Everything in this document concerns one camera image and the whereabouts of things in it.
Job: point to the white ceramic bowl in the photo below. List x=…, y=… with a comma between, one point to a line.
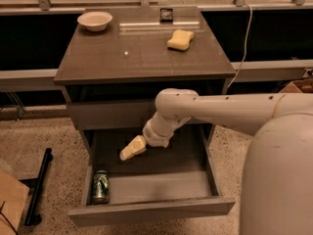
x=95, y=21

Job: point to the cardboard box right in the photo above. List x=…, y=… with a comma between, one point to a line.
x=299, y=86

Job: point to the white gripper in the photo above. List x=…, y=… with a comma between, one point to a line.
x=152, y=135

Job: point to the grey drawer cabinet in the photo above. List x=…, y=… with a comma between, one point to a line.
x=130, y=60

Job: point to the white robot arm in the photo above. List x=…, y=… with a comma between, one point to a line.
x=277, y=190

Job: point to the yellow sponge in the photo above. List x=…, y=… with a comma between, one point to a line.
x=180, y=39

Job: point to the black bar on floor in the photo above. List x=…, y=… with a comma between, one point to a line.
x=36, y=184

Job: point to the green soda can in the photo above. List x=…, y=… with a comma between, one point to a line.
x=100, y=187

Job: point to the wooden board left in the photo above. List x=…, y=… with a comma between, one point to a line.
x=13, y=195

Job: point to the closed top drawer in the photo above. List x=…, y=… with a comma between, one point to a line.
x=111, y=114

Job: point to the small black square device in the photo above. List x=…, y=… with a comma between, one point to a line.
x=166, y=15

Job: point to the open middle drawer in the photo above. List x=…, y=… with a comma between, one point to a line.
x=160, y=184

